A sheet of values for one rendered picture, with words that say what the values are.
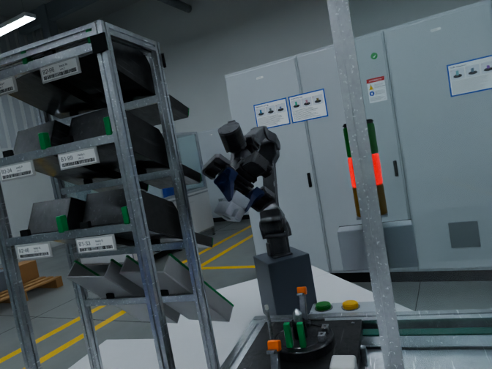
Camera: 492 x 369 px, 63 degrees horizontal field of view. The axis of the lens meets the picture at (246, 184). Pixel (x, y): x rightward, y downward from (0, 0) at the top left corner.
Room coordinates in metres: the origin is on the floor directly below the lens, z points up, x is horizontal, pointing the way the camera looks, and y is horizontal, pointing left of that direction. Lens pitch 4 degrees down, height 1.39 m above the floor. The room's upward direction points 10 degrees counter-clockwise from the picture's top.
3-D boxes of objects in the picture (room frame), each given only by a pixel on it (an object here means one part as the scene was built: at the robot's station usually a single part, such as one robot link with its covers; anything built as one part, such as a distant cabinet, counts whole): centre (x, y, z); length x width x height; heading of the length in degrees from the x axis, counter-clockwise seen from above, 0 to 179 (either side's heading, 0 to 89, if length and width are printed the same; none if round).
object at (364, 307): (1.01, -0.21, 0.93); 0.21 x 0.07 x 0.06; 70
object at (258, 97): (4.29, -0.43, 1.13); 0.80 x 0.54 x 2.25; 62
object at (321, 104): (3.95, -1.08, 1.13); 0.94 x 0.54 x 2.25; 62
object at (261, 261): (1.28, -0.07, 0.96); 0.14 x 0.14 x 0.20; 17
